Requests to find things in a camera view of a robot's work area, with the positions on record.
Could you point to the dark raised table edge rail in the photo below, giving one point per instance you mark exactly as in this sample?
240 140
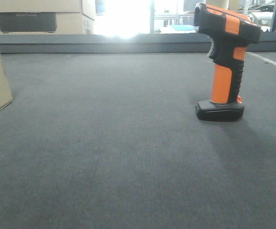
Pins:
90 44

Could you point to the orange black barcode scanner gun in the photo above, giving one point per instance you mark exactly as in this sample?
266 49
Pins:
230 33

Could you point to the stacked cardboard boxes background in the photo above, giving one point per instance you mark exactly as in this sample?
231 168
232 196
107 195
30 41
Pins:
47 16

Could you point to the blue tray background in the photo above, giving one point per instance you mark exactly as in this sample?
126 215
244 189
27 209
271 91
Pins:
182 27

